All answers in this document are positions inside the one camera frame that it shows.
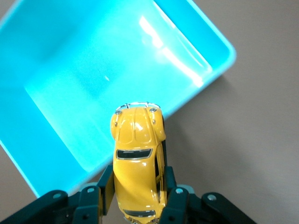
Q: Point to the turquoise plastic bin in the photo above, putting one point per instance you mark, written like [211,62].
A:
[70,70]

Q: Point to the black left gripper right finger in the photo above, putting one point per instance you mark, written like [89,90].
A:
[182,207]

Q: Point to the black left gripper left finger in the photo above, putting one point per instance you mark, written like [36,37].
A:
[88,205]

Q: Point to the yellow beetle toy car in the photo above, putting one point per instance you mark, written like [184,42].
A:
[135,151]

